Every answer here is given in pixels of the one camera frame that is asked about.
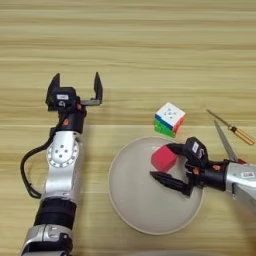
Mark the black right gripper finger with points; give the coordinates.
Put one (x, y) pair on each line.
(171, 181)
(178, 148)

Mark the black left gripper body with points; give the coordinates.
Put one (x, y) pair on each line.
(74, 121)

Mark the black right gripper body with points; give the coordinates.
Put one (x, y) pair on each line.
(211, 175)

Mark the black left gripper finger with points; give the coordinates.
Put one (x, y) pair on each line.
(54, 82)
(98, 88)

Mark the red cube block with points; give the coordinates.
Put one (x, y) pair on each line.
(163, 159)

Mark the multicolour puzzle cube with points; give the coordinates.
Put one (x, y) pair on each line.
(170, 115)

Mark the white round plate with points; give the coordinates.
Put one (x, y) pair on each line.
(143, 206)

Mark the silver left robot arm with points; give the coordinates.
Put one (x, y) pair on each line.
(63, 173)

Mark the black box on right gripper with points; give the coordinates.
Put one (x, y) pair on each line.
(196, 149)

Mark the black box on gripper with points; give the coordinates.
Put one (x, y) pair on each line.
(196, 149)
(65, 98)

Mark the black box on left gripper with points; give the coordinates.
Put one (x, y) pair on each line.
(65, 98)

